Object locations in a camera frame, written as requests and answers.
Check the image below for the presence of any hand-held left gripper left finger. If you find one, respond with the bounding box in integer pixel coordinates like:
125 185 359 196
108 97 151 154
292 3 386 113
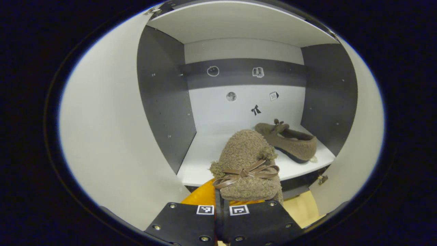
144 178 222 246

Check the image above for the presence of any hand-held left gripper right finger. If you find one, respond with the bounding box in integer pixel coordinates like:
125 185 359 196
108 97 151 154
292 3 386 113
222 200 302 246

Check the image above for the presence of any brown fuzzy shoe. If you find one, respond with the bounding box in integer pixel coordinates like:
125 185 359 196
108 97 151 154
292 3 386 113
209 129 284 205
254 119 318 164

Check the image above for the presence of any white grey shoe cabinet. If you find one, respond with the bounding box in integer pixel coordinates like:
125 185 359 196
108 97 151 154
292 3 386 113
137 0 358 202

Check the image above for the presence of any white shoe cabinet door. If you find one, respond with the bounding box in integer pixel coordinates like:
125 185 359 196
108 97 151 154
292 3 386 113
59 7 192 231
309 32 385 216

